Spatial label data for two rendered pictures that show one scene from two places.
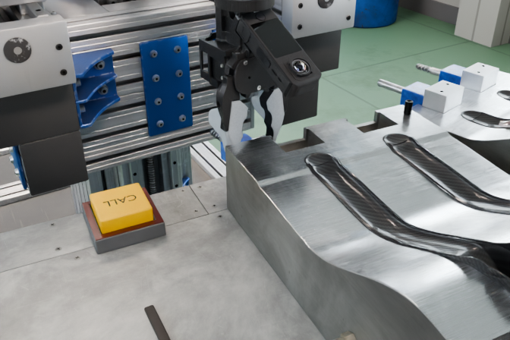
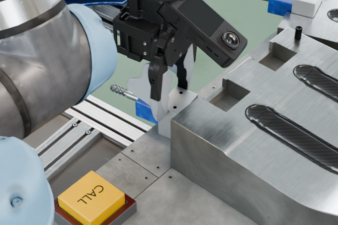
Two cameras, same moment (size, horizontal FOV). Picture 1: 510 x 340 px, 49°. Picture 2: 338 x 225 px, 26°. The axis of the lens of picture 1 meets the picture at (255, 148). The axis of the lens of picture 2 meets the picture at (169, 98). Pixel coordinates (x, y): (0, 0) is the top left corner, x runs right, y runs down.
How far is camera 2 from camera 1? 0.44 m
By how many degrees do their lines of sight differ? 22
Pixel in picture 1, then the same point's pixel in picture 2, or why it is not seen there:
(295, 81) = (233, 55)
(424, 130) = (320, 54)
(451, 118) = (322, 23)
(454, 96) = not seen: outside the picture
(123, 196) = (90, 189)
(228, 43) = (145, 20)
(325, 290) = not seen: outside the picture
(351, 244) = (326, 190)
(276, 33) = (199, 10)
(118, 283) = not seen: outside the picture
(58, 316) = not seen: outside the picture
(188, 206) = (136, 175)
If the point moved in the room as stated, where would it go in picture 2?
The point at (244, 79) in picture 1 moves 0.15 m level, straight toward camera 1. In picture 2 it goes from (172, 53) to (226, 130)
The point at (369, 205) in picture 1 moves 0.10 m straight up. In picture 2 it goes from (316, 146) to (327, 86)
